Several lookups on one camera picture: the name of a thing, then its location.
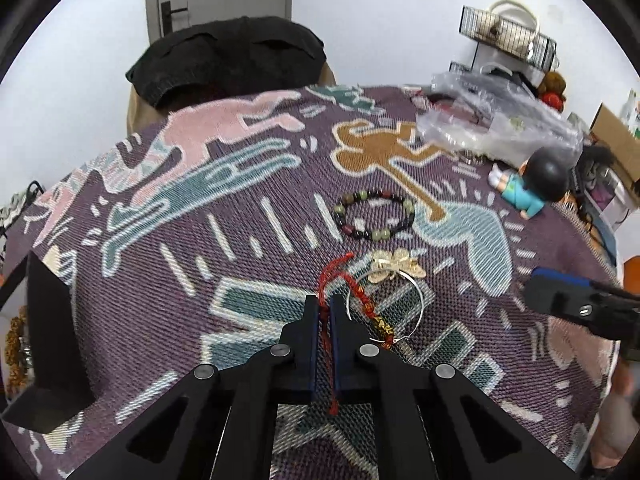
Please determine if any red string bracelet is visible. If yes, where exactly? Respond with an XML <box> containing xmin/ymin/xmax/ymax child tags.
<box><xmin>316</xmin><ymin>252</ymin><xmax>396</xmax><ymax>417</ymax></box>

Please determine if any black jewelry box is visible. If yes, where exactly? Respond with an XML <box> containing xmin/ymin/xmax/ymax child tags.
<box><xmin>1</xmin><ymin>252</ymin><xmax>94</xmax><ymax>434</ymax></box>

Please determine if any black-haired doll figure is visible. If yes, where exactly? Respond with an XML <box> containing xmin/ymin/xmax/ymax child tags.
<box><xmin>488</xmin><ymin>148</ymin><xmax>570</xmax><ymax>220</ymax></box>

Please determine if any silver bangle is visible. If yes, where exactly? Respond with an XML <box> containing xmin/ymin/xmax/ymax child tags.
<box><xmin>345</xmin><ymin>271</ymin><xmax>435</xmax><ymax>347</ymax></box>

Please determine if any cardboard box on desk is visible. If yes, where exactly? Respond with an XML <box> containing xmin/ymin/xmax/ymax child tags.
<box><xmin>591</xmin><ymin>104</ymin><xmax>640</xmax><ymax>182</ymax></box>

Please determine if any gold butterfly hair clip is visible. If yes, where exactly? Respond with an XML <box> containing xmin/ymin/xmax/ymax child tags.
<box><xmin>368</xmin><ymin>248</ymin><xmax>426</xmax><ymax>284</ymax></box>

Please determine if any purple patterned woven blanket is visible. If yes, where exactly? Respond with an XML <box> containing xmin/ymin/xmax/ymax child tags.
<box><xmin>6</xmin><ymin>87</ymin><xmax>617</xmax><ymax>479</ymax></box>

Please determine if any clear plastic bag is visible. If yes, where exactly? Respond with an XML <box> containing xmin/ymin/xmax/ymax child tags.
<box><xmin>414</xmin><ymin>72</ymin><xmax>582</xmax><ymax>167</ymax></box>

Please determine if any beige chair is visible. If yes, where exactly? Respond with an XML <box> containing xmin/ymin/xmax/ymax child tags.
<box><xmin>126</xmin><ymin>63</ymin><xmax>336</xmax><ymax>136</ymax></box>

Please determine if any black jacket on chair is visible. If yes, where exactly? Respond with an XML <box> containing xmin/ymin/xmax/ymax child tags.
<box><xmin>126</xmin><ymin>16</ymin><xmax>326</xmax><ymax>112</ymax></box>

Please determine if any dark multicolour bead bracelet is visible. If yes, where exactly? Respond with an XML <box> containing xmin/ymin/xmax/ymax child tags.
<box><xmin>332</xmin><ymin>187</ymin><xmax>417</xmax><ymax>242</ymax></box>

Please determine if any brown wooden bead bracelet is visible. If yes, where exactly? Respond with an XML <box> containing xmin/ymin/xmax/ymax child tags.
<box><xmin>3</xmin><ymin>303</ymin><xmax>32</xmax><ymax>401</ymax></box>

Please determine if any black wire basket shelf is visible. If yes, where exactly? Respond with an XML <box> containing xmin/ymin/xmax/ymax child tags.
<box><xmin>459</xmin><ymin>0</ymin><xmax>560</xmax><ymax>78</ymax></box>

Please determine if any black door handle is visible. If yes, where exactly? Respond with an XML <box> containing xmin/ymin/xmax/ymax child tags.
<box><xmin>160</xmin><ymin>0</ymin><xmax>189</xmax><ymax>36</ymax></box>

